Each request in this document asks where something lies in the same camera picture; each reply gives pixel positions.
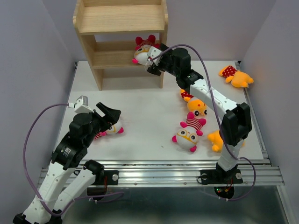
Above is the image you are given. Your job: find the aluminium rail base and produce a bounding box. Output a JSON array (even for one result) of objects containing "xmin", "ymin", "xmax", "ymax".
[{"xmin": 69, "ymin": 61, "xmax": 284, "ymax": 188}]

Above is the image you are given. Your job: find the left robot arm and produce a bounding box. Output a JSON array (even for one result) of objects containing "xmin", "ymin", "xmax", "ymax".
[{"xmin": 13, "ymin": 98, "xmax": 121, "ymax": 224}]

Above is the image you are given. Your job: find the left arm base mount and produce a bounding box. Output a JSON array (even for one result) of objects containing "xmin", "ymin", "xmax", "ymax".
[{"xmin": 86, "ymin": 170, "xmax": 119, "ymax": 196}]

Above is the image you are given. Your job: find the orange plush toy face down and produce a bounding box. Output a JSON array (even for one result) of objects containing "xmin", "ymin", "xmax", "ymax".
[{"xmin": 207, "ymin": 130, "xmax": 245, "ymax": 153}]

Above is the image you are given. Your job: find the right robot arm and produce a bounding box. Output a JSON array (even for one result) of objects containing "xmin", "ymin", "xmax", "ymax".
[{"xmin": 145, "ymin": 44, "xmax": 252, "ymax": 185}]

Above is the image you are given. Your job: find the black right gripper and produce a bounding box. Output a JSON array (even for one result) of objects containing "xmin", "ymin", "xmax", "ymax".
[{"xmin": 147, "ymin": 43, "xmax": 180, "ymax": 77}]

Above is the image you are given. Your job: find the wooden shelf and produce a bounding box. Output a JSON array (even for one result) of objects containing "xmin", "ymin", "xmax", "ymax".
[{"xmin": 72, "ymin": 0, "xmax": 169, "ymax": 90}]

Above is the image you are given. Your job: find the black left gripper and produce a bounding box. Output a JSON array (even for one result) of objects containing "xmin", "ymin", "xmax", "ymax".
[{"xmin": 85, "ymin": 101, "xmax": 122, "ymax": 145}]

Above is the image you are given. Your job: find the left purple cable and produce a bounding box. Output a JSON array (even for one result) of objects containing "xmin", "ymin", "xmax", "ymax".
[{"xmin": 22, "ymin": 104, "xmax": 125, "ymax": 217}]

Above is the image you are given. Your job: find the orange plush toy polka-dot dress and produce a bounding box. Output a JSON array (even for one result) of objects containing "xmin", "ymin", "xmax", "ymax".
[{"xmin": 180, "ymin": 89, "xmax": 207, "ymax": 117}]

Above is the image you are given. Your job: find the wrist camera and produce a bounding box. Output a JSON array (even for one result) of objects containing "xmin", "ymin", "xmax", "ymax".
[
  {"xmin": 144, "ymin": 46, "xmax": 162, "ymax": 70},
  {"xmin": 68, "ymin": 95, "xmax": 93, "ymax": 114}
]

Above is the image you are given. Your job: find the white pink striped plush toy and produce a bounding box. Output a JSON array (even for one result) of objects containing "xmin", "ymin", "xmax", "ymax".
[{"xmin": 94, "ymin": 120, "xmax": 124, "ymax": 140}]

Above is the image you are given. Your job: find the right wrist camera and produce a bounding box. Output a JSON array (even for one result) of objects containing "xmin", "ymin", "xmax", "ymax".
[{"xmin": 144, "ymin": 46, "xmax": 162, "ymax": 70}]

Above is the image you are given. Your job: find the far orange plush toy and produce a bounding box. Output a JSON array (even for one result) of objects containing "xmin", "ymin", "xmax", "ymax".
[{"xmin": 218, "ymin": 65, "xmax": 254, "ymax": 88}]

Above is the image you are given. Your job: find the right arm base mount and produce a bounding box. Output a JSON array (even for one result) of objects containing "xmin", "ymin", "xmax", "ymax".
[{"xmin": 197, "ymin": 169, "xmax": 243, "ymax": 200}]

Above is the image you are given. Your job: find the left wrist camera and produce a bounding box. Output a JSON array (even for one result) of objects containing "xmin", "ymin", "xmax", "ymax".
[{"xmin": 68, "ymin": 95, "xmax": 93, "ymax": 114}]

